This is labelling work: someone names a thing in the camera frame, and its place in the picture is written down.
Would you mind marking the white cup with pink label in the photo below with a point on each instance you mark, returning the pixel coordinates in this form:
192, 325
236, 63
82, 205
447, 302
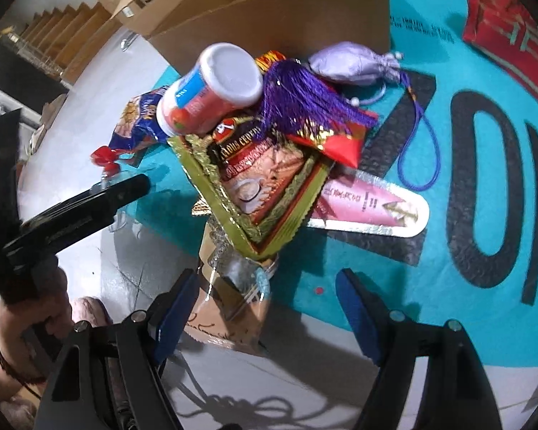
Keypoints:
206, 94

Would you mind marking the person's left hand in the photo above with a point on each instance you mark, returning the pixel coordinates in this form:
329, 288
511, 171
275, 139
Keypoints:
49, 304

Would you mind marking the tan packet with clear window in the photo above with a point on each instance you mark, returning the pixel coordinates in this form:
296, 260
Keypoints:
224, 318

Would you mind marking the red box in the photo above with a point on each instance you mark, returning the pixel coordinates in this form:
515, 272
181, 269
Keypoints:
506, 22

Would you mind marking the small red candy wrapper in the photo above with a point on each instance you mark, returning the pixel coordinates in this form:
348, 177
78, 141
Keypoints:
103, 156

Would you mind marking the teal mat with black letters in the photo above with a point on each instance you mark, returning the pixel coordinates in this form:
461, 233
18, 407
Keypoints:
408, 286

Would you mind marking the red and gold snack packet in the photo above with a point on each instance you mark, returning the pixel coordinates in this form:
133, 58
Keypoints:
336, 143

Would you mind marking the white desktop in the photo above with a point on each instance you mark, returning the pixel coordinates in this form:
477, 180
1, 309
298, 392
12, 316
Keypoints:
85, 112

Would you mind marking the person's left forearm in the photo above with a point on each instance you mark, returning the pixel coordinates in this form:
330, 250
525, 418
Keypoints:
4, 367

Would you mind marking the black board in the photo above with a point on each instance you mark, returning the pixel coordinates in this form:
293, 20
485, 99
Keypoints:
18, 76

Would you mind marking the pink pouch with silver edge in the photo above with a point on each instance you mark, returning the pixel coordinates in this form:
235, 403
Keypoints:
363, 201

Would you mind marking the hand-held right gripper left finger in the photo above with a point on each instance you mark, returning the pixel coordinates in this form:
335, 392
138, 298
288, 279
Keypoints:
179, 313

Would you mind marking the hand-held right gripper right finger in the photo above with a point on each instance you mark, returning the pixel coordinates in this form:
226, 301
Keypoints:
358, 318

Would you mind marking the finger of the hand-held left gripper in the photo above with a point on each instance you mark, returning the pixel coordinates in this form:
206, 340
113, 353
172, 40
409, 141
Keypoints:
116, 192

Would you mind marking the lilac sachet with purple tassel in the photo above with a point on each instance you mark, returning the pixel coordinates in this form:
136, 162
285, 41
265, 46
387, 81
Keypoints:
345, 62

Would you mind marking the large cardboard box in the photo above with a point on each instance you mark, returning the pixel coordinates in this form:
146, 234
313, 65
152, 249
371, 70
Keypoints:
296, 22

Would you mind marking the blue snack packet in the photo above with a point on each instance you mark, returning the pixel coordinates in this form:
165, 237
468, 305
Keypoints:
139, 125

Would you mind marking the wooden staircase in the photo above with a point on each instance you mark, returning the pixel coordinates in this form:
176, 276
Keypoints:
71, 31

